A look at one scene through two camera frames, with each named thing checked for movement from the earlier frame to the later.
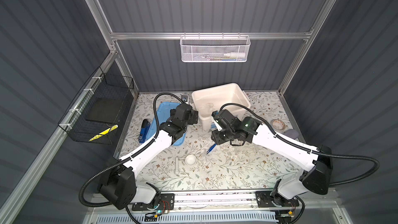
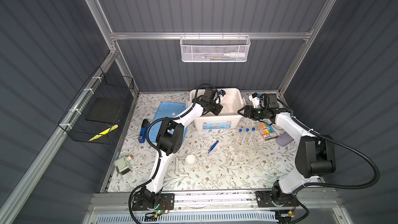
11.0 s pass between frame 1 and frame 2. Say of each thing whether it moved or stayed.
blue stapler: stayed
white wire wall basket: stayed
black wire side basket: stayed
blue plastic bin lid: stayed
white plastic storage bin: moved
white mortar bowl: stayed
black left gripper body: moved
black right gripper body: moved
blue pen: stayed
